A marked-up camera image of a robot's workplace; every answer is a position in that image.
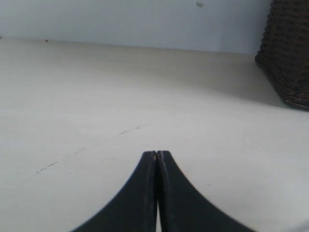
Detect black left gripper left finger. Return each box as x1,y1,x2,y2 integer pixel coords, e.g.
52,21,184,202
74,151,157,232

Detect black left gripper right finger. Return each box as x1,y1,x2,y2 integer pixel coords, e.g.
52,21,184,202
156,151,253,232

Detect dark brown wicker basket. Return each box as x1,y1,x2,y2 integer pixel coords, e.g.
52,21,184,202
255,0,309,110

